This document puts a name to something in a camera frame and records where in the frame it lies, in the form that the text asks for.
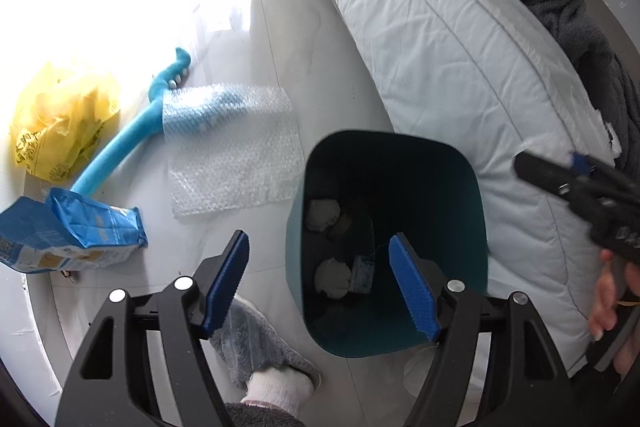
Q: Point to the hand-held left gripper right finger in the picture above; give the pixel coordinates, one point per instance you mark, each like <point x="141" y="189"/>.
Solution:
<point x="412" y="292"/>

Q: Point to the blue paper bag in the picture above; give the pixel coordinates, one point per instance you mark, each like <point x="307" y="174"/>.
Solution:
<point x="90" y="227"/>

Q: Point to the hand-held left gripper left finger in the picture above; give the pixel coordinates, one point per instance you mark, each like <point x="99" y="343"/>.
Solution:
<point x="227" y="279"/>

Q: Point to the yellow plastic bag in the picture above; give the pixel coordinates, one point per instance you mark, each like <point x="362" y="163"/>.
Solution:
<point x="55" y="122"/>

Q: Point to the teal foam toy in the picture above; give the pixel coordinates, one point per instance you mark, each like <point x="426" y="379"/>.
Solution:
<point x="115" y="157"/>

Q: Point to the grey fluffy slipper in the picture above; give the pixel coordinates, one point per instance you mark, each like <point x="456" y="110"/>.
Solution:
<point x="250" y="337"/>

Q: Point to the brown tape roll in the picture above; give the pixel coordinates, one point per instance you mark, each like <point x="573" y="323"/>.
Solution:
<point x="342" y="228"/>

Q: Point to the blue white tissue packet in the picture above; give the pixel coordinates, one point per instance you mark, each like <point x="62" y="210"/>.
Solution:
<point x="362" y="274"/>

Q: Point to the dark teal trash bin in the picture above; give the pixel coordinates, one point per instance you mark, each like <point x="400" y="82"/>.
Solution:
<point x="400" y="187"/>

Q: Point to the white paper ball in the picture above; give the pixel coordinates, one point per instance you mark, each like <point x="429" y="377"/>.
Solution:
<point x="332" y="279"/>

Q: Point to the clear bubble wrap sheet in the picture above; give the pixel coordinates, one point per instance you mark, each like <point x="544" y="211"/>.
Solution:
<point x="235" y="157"/>

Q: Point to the person's left leg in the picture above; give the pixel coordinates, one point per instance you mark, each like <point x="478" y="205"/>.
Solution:
<point x="277" y="389"/>

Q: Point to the white sock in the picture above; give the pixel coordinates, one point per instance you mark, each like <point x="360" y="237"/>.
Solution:
<point x="322" y="214"/>

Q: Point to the person's right hand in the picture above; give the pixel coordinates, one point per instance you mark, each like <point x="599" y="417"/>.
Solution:
<point x="602" y="302"/>

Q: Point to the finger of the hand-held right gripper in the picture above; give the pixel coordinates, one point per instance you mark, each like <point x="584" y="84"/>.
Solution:
<point x="579" y="162"/>
<point x="542" y="174"/>

